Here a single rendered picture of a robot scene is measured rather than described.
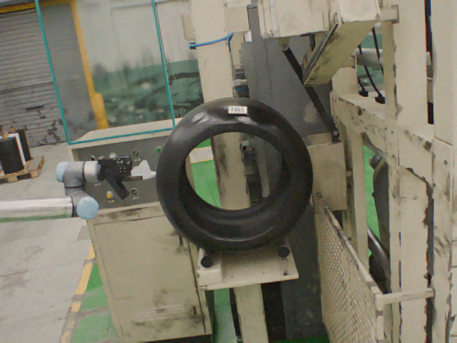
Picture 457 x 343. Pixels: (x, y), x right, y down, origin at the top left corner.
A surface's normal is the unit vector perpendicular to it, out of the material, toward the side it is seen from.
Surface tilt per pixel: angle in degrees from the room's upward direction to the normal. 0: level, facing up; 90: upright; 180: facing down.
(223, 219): 80
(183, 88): 90
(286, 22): 90
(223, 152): 90
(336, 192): 90
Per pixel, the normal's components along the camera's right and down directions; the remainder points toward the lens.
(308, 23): 0.03, 0.29
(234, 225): 0.00, -0.62
